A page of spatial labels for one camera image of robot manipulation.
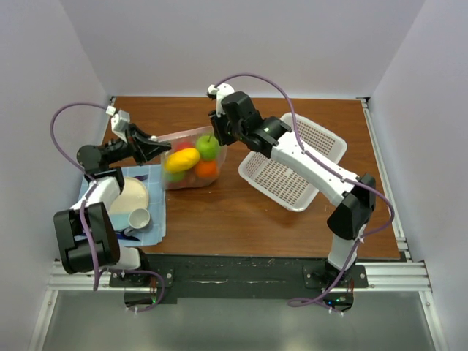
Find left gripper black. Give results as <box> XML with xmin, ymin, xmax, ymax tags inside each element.
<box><xmin>102</xmin><ymin>124</ymin><xmax>171</xmax><ymax>167</ymax></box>

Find clear zip top bag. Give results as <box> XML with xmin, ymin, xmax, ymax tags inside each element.
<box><xmin>157</xmin><ymin>127</ymin><xmax>227</xmax><ymax>190</ymax></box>

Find white plastic basket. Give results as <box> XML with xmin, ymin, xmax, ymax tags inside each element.
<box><xmin>238</xmin><ymin>116</ymin><xmax>356</xmax><ymax>212</ymax></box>

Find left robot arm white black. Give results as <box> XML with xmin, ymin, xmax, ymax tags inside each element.
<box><xmin>53</xmin><ymin>124</ymin><xmax>171</xmax><ymax>287</ymax></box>

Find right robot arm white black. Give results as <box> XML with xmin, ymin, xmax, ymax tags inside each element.
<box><xmin>207</xmin><ymin>88</ymin><xmax>375</xmax><ymax>287</ymax></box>

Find green fake apple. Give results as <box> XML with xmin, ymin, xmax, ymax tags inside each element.
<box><xmin>195</xmin><ymin>135</ymin><xmax>220</xmax><ymax>161</ymax></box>

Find red fake apple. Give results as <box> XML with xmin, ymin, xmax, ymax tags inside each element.
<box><xmin>174</xmin><ymin>141</ymin><xmax>195</xmax><ymax>152</ymax></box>

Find yellow fake lemon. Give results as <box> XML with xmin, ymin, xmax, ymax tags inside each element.
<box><xmin>165</xmin><ymin>148</ymin><xmax>200</xmax><ymax>173</ymax></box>

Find orange fake orange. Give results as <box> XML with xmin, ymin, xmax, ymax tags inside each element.
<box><xmin>194</xmin><ymin>159</ymin><xmax>218</xmax><ymax>179</ymax></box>

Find blue checkered cloth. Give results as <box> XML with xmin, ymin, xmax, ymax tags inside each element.
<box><xmin>78</xmin><ymin>163</ymin><xmax>167</xmax><ymax>246</ymax></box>

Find beige ceramic plate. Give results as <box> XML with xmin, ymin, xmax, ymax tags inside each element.
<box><xmin>109</xmin><ymin>176</ymin><xmax>149</xmax><ymax>215</ymax></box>

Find white ceramic cup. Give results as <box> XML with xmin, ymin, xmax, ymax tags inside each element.
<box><xmin>128</xmin><ymin>208</ymin><xmax>152</xmax><ymax>233</ymax></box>

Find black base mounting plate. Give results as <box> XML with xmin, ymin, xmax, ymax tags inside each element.
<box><xmin>109</xmin><ymin>254</ymin><xmax>366</xmax><ymax>306</ymax></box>

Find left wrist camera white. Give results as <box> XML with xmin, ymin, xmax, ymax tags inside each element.
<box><xmin>105</xmin><ymin>105</ymin><xmax>130</xmax><ymax>142</ymax></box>

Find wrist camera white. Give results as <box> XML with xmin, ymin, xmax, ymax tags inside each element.
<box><xmin>105</xmin><ymin>105</ymin><xmax>130</xmax><ymax>142</ymax></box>
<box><xmin>207</xmin><ymin>82</ymin><xmax>235</xmax><ymax>117</ymax></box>

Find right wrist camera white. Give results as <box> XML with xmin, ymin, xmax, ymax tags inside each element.
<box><xmin>207</xmin><ymin>82</ymin><xmax>235</xmax><ymax>117</ymax></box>

